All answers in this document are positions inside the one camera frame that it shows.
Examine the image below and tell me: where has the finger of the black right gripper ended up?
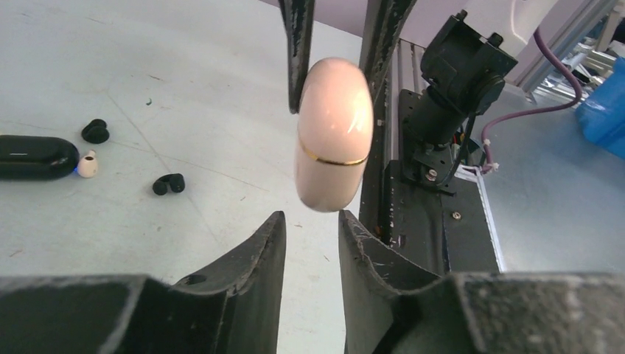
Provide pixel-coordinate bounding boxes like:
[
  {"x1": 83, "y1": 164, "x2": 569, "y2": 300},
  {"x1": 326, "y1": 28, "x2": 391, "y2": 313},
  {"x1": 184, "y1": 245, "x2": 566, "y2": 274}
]
[
  {"x1": 359, "y1": 0, "x2": 416, "y2": 101},
  {"x1": 278, "y1": 0, "x2": 315, "y2": 114}
]

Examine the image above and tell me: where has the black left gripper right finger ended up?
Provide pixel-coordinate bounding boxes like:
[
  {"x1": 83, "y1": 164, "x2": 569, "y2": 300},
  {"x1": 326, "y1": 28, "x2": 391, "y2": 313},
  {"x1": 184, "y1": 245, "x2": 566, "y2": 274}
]
[{"x1": 338, "y1": 210, "x2": 624, "y2": 353}]

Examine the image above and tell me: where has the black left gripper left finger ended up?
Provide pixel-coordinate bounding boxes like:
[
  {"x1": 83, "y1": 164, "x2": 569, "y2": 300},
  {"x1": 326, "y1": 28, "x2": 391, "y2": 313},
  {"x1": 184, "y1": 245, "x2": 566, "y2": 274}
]
[{"x1": 1, "y1": 211, "x2": 286, "y2": 353}]

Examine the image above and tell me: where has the beige earbud charging case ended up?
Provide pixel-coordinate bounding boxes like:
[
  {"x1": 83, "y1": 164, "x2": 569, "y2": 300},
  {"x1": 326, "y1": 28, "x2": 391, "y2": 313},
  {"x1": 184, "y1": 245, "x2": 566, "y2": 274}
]
[{"x1": 294, "y1": 58, "x2": 374, "y2": 212}]

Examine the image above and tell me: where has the white earbud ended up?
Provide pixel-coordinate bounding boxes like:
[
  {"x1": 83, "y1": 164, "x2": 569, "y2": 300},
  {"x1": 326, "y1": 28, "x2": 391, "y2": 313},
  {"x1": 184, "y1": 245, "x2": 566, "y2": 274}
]
[{"x1": 76, "y1": 150, "x2": 99, "y2": 178}]

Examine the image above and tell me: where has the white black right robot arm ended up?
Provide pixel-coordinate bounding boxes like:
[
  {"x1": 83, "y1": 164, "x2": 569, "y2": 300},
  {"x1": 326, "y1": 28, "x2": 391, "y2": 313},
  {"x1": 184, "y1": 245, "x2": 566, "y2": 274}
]
[{"x1": 279, "y1": 1, "x2": 554, "y2": 211}]

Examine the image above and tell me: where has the black earbud charging case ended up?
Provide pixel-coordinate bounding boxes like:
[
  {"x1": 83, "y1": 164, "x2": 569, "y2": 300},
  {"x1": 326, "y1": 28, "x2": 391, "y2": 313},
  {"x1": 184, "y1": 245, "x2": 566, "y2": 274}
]
[{"x1": 1, "y1": 134, "x2": 80, "y2": 181}]

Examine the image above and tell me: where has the black earbud near front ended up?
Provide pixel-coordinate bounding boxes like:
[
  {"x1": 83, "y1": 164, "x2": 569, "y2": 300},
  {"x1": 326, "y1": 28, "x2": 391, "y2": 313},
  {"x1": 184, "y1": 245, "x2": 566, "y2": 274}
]
[{"x1": 152, "y1": 173, "x2": 186, "y2": 196}]

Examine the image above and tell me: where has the blue plastic object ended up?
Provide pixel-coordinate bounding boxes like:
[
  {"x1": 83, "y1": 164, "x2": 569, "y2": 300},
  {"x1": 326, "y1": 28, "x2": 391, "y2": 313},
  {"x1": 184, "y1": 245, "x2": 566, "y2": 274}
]
[{"x1": 576, "y1": 57, "x2": 624, "y2": 159}]

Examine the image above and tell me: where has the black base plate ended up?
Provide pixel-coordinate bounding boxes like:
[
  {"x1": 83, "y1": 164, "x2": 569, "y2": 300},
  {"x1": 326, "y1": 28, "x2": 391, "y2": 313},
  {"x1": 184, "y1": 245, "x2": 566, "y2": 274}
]
[{"x1": 358, "y1": 77, "x2": 506, "y2": 274}]

